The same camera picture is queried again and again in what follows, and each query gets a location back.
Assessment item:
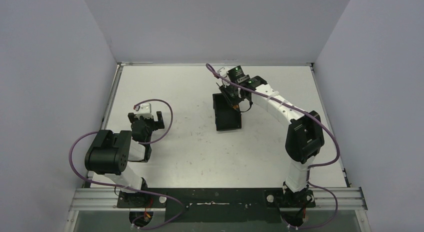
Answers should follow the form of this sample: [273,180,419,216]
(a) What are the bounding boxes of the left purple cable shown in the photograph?
[68,98,185,231]

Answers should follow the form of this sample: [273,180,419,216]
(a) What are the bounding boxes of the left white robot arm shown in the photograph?
[84,89,242,208]

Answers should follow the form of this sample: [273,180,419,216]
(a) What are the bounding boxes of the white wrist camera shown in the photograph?
[134,102,153,119]
[217,66,231,78]

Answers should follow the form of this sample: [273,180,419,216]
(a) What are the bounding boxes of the black plastic bin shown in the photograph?
[212,93,242,132]

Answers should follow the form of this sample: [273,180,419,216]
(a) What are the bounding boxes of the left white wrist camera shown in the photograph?
[134,102,153,119]

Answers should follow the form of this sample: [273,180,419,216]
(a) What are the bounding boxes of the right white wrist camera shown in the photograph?
[217,66,231,78]

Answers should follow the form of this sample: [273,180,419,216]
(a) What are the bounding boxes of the aluminium frame rail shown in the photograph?
[70,187,368,212]

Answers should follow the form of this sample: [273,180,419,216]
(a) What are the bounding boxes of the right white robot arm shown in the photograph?
[218,66,325,207]

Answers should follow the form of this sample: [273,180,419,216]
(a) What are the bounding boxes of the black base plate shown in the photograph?
[119,188,315,225]

